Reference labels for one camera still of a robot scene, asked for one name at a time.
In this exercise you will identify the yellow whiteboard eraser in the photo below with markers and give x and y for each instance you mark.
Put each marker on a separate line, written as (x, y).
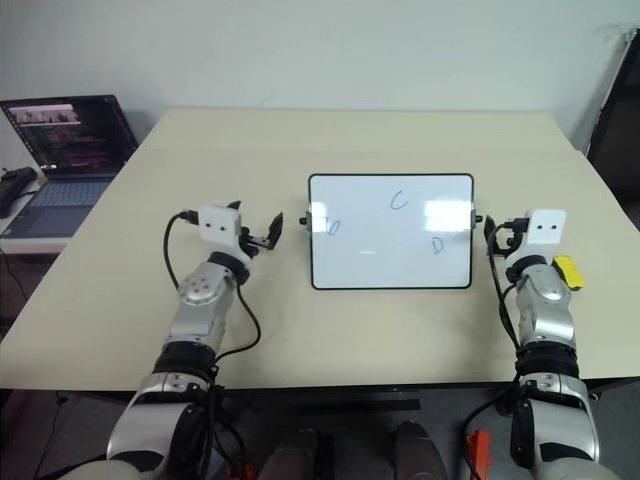
(570, 272)

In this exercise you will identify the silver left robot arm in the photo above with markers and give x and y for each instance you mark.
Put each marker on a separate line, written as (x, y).
(200, 320)

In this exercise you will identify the black-framed small whiteboard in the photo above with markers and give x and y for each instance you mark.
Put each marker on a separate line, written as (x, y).
(390, 235)

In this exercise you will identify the black pouch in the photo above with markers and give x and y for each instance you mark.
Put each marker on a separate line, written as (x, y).
(14, 192)

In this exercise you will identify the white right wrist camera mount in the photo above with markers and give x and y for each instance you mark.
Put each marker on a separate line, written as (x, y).
(545, 230)

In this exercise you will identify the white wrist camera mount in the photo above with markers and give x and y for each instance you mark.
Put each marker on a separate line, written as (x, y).
(220, 227)
(545, 230)

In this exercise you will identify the open blue laptop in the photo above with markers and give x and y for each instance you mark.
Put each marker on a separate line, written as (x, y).
(65, 150)

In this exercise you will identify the red-orange plastic part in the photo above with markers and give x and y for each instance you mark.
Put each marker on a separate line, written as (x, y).
(479, 452)

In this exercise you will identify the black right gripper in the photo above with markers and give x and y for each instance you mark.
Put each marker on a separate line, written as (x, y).
(511, 242)

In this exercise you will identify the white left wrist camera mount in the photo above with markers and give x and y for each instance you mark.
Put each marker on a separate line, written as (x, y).
(220, 227)

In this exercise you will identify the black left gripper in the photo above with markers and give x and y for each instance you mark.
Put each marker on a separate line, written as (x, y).
(256, 242)

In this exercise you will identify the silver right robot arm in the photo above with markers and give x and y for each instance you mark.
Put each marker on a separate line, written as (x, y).
(545, 320)

